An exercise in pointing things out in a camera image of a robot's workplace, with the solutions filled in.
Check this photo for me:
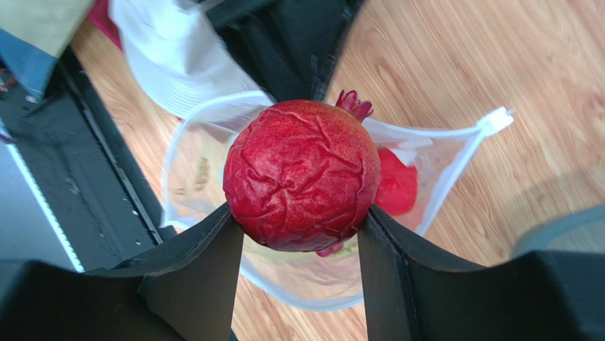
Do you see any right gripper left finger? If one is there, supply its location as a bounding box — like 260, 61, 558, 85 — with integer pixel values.
1, 205, 243, 340

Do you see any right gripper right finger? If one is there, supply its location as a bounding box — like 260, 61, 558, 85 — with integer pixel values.
358, 206, 604, 340

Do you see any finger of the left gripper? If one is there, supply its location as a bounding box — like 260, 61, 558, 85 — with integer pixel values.
206, 0, 364, 102

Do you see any red apple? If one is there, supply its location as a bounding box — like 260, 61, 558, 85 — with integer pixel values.
375, 148, 418, 216

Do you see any clear polka dot zip bag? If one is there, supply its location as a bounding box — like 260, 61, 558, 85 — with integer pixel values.
160, 90, 513, 312

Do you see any red strawberry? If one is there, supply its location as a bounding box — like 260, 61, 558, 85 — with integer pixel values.
223, 90, 381, 252

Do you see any grey transparent plastic container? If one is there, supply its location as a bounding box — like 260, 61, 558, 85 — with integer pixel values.
511, 205, 604, 258

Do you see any plaid blue beige pillow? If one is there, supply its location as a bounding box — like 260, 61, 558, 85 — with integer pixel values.
1, 0, 94, 99

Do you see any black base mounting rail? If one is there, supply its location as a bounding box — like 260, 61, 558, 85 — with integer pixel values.
1, 50, 176, 271

